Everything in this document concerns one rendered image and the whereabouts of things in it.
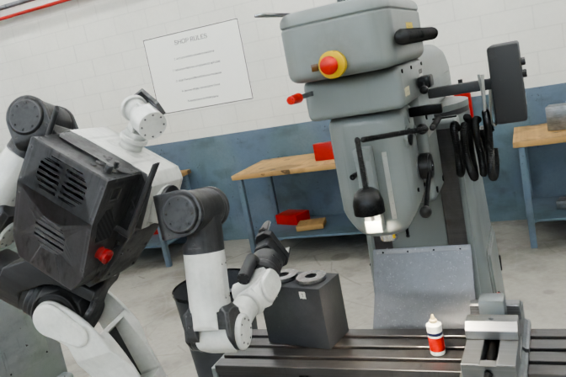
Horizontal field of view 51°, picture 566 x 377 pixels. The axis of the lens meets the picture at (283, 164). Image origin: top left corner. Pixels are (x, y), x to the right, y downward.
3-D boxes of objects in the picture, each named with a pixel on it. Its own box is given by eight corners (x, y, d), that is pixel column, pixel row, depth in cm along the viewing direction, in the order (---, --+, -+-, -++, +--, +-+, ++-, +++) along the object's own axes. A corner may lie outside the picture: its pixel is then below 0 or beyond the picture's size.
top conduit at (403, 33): (411, 43, 126) (408, 26, 125) (392, 47, 128) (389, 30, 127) (439, 38, 167) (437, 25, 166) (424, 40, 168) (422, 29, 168)
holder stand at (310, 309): (330, 350, 169) (317, 284, 166) (268, 342, 182) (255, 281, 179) (349, 331, 179) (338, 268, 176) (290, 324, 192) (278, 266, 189)
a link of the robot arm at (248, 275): (286, 275, 162) (278, 300, 152) (255, 289, 166) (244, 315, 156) (263, 243, 159) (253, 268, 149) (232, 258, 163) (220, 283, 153)
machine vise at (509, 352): (526, 395, 132) (520, 350, 130) (457, 391, 138) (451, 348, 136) (531, 323, 163) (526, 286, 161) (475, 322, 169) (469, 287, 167)
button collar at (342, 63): (346, 76, 128) (342, 48, 127) (320, 81, 130) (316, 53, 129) (349, 75, 129) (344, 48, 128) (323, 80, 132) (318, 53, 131)
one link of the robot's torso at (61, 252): (87, 331, 119) (146, 176, 110) (-35, 250, 128) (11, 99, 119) (164, 286, 147) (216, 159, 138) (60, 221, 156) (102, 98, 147)
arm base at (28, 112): (25, 162, 130) (62, 127, 130) (-10, 120, 132) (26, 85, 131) (59, 168, 145) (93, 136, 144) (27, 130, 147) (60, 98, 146)
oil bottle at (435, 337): (445, 356, 154) (439, 317, 153) (429, 356, 156) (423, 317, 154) (446, 348, 158) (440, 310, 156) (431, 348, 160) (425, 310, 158)
